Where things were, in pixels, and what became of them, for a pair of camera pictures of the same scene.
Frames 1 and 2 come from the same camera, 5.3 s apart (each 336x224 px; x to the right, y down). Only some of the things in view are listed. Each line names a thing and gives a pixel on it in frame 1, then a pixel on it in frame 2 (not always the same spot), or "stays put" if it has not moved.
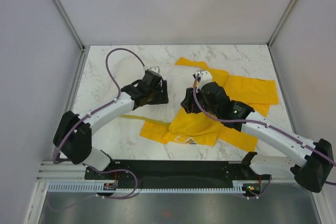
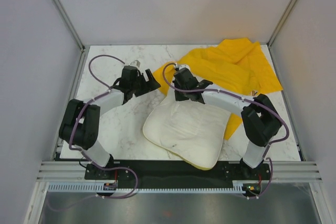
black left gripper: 163,98 -> 149,86
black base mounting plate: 173,172 stays put
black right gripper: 187,102 -> 179,97
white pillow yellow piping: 121,72 -> 195,131
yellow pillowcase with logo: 200,129 -> 239,65
